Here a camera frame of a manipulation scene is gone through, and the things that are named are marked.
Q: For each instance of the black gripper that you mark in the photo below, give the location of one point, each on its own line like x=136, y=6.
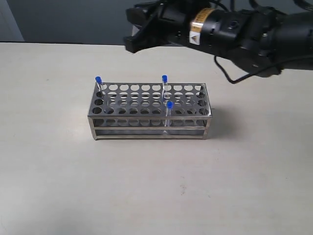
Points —
x=188, y=23

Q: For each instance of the blue-capped test tube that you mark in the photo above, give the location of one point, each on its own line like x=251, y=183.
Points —
x=165, y=94
x=169, y=107
x=99, y=84

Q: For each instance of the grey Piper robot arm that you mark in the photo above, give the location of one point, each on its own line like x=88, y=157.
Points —
x=261, y=41

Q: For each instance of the stainless steel test tube rack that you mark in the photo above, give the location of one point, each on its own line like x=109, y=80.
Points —
x=137, y=111

